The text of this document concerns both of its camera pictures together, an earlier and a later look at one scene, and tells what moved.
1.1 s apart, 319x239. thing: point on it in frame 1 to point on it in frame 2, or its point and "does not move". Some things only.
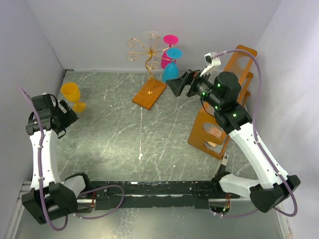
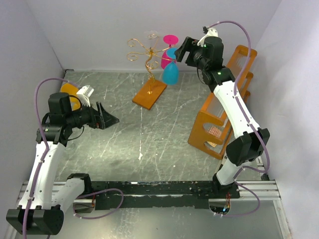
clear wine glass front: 67,144 does not move
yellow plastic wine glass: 71,91 does not move
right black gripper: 177,85 to 190,45
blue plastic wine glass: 171,70 does not move
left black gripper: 69,116 to 101,118
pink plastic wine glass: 169,39 does not move
